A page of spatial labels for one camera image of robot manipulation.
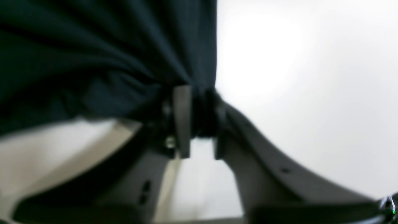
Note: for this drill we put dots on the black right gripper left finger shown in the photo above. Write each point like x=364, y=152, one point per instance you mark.
x=124, y=188

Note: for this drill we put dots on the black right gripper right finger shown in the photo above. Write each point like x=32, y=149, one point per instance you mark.
x=275, y=189

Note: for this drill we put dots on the black t-shirt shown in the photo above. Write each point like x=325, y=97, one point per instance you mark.
x=62, y=59

